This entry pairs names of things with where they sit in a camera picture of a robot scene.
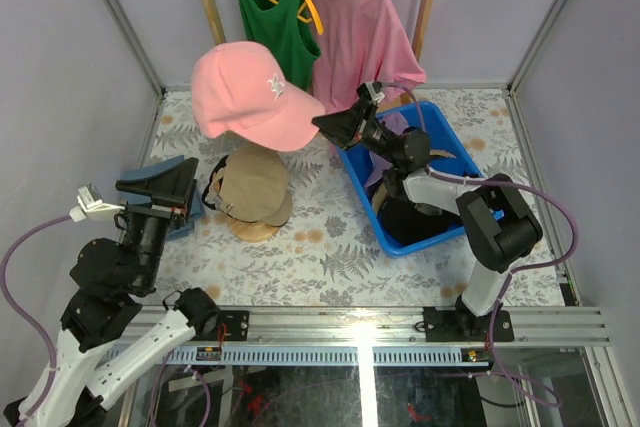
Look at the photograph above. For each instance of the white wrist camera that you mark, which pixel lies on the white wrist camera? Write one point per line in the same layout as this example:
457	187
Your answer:
91	206
371	92

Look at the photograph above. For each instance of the pink t-shirt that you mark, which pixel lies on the pink t-shirt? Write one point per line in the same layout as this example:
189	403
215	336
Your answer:
363	40

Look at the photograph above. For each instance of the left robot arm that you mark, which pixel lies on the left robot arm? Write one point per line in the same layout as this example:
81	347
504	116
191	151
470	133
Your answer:
77	387

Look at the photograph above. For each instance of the wooden hat stand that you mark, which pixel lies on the wooden hat stand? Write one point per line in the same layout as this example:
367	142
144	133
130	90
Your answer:
256	232

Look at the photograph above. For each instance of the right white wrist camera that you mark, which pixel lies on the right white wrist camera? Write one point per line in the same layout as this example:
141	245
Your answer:
371	92

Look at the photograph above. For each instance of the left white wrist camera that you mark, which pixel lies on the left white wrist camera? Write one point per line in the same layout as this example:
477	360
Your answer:
91	206

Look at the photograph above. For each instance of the beige corduroy cap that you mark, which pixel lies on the beige corduroy cap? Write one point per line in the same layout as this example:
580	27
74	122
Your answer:
255	187

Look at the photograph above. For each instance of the aluminium mounting rail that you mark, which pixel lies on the aluminium mounting rail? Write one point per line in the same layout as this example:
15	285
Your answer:
398	336

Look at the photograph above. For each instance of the purple cap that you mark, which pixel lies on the purple cap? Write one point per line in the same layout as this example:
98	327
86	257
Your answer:
396	123

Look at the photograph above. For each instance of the pink cap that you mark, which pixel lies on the pink cap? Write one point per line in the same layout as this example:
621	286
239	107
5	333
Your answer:
239	87

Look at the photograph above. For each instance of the green tank top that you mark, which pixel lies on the green tank top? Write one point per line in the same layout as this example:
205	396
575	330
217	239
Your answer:
275	24

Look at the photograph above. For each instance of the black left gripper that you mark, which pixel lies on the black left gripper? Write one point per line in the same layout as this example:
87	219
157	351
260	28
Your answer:
163	202

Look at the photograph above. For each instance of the folded blue cloth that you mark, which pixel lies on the folded blue cloth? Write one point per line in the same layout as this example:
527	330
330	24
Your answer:
196	209

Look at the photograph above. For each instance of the blue plastic bin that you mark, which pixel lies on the blue plastic bin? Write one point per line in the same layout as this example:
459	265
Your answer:
359	166

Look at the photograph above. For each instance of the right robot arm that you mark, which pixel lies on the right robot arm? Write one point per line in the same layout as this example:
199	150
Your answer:
420	188

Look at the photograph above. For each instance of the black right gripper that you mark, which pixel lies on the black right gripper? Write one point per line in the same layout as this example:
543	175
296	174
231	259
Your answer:
350	126

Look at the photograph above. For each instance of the black MLB cap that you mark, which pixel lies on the black MLB cap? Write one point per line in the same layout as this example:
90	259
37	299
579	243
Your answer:
216	180

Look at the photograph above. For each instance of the black sport cap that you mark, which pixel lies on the black sport cap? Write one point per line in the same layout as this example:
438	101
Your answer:
405	224

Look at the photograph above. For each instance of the beige sport cap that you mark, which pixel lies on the beige sport cap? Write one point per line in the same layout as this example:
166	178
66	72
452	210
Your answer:
441	154

